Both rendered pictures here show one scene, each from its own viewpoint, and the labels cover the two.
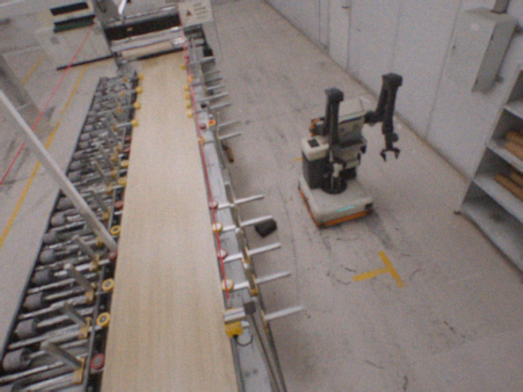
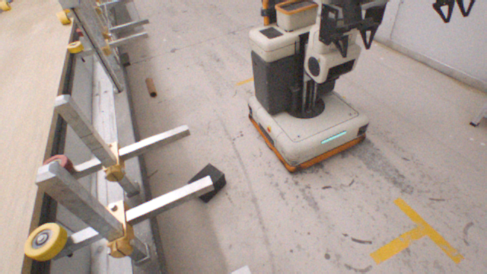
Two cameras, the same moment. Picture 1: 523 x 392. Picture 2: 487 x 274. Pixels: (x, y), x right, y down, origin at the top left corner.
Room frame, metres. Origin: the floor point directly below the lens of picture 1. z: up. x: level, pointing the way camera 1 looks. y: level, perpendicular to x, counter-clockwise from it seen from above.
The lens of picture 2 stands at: (1.19, -0.07, 1.42)
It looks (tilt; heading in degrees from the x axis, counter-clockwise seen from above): 45 degrees down; 349
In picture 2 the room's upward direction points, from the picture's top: 10 degrees counter-clockwise
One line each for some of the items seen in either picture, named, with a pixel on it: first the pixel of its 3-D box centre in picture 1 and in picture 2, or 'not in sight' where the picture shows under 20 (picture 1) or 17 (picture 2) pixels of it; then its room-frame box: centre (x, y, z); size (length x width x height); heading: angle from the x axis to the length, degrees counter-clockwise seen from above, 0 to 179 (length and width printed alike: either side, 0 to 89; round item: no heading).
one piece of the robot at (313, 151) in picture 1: (330, 158); (298, 60); (2.49, -0.77, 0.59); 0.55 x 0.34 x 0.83; 96
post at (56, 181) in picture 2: (238, 226); (112, 229); (1.55, 0.22, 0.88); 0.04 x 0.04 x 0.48; 6
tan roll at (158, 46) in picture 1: (159, 46); not in sight; (5.57, 1.19, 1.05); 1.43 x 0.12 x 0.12; 96
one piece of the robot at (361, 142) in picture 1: (349, 145); (351, 11); (2.11, -0.81, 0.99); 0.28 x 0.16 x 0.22; 96
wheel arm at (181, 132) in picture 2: (238, 202); (127, 153); (1.84, 0.20, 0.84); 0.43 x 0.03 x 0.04; 96
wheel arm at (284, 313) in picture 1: (268, 318); not in sight; (0.84, 0.10, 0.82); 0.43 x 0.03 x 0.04; 96
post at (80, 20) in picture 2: (219, 149); (98, 53); (2.53, 0.32, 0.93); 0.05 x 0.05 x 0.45; 6
